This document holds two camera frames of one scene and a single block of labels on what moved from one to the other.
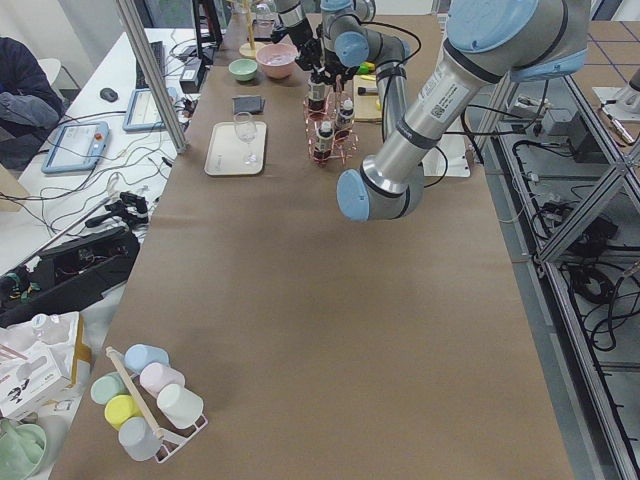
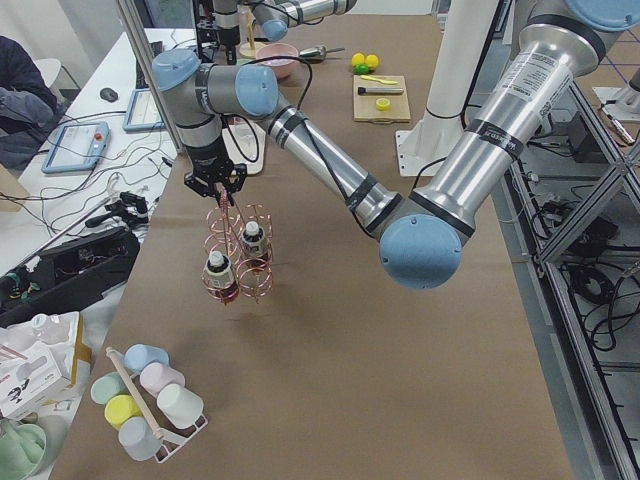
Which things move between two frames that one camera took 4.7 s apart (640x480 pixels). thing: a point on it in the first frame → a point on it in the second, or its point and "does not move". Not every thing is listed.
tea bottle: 344,130 → 254,250
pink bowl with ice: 277,58 does not move
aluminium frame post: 138,35 does not move
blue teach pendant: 77,147 does not move
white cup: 180,405 does not move
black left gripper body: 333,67 → 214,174
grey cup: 138,438 does not move
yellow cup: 119,408 does not move
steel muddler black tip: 363,90 does not move
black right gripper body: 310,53 → 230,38
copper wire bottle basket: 330,122 → 238,251
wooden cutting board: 365,106 does not move
